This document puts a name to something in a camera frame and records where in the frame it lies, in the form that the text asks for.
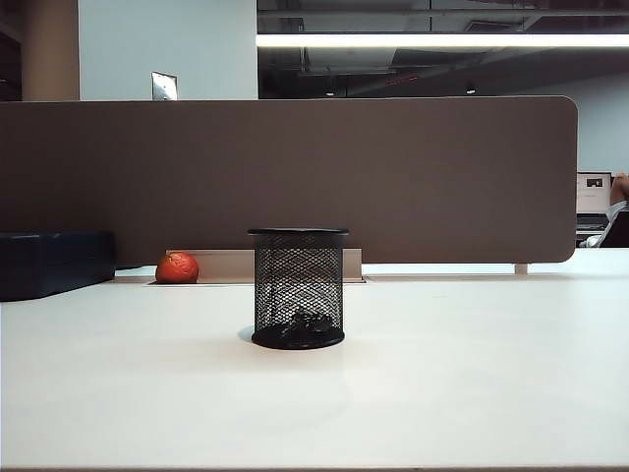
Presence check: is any black mesh basket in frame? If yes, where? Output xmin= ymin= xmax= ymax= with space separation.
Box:
xmin=247 ymin=226 xmax=352 ymax=350

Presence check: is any brown desk divider panel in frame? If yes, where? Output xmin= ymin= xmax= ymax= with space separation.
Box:
xmin=0 ymin=94 xmax=580 ymax=266

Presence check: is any red orange round fruit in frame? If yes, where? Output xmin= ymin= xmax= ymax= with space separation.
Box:
xmin=155 ymin=250 xmax=200 ymax=284

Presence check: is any small framed sign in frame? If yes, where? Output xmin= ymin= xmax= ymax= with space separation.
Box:
xmin=150 ymin=71 xmax=179 ymax=101

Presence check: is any ceiling light strip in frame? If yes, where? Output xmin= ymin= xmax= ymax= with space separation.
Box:
xmin=256 ymin=32 xmax=629 ymax=49

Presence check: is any black box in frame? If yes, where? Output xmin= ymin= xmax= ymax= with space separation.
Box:
xmin=0 ymin=229 xmax=118 ymax=302

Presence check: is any computer monitor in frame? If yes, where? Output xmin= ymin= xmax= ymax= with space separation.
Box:
xmin=577 ymin=170 xmax=615 ymax=213

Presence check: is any seated person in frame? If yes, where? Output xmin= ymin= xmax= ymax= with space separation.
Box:
xmin=579 ymin=171 xmax=629 ymax=248

